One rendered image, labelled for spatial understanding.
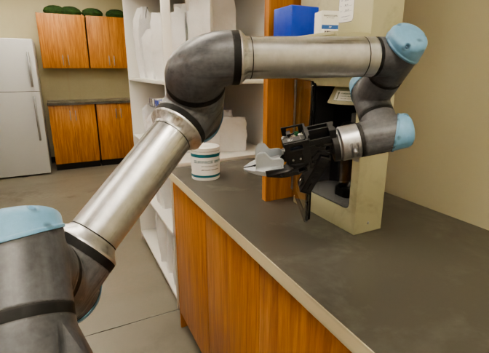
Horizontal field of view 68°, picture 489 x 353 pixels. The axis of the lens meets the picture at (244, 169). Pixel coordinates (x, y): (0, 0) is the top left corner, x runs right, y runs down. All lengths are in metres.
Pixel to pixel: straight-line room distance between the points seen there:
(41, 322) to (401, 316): 0.65
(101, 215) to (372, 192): 0.79
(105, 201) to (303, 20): 0.80
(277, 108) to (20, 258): 1.02
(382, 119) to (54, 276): 0.65
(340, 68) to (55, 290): 0.57
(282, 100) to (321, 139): 0.57
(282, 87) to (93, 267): 0.93
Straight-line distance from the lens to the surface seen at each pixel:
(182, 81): 0.67
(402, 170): 1.56
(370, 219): 1.18
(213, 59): 0.65
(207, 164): 1.61
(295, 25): 1.16
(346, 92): 1.16
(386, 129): 0.80
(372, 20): 1.06
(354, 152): 0.79
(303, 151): 0.77
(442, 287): 0.98
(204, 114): 0.72
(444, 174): 1.45
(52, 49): 5.97
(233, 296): 1.37
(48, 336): 0.46
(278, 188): 1.39
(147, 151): 0.68
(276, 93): 1.31
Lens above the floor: 1.42
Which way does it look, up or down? 15 degrees down
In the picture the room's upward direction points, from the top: straight up
